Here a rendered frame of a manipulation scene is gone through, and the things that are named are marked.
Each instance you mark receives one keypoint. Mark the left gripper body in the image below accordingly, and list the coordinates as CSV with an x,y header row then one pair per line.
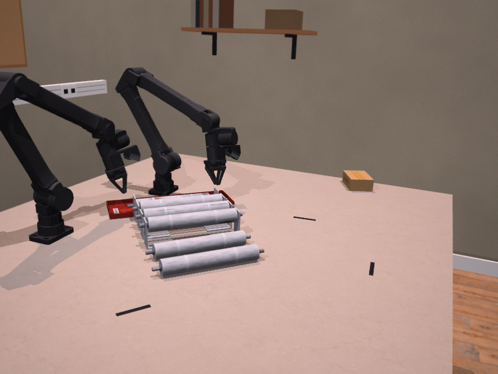
x,y
212,158

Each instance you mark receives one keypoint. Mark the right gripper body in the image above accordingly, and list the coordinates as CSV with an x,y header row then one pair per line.
x,y
110,167

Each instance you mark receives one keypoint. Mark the red scrap tray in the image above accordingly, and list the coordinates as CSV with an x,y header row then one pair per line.
x,y
118,208

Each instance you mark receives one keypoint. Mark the brown cardboard box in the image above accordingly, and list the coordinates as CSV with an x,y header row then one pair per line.
x,y
357,180

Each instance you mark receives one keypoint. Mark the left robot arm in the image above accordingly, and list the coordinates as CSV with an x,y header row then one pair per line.
x,y
164,162

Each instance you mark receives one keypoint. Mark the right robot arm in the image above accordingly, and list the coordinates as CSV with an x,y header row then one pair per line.
x,y
50,196

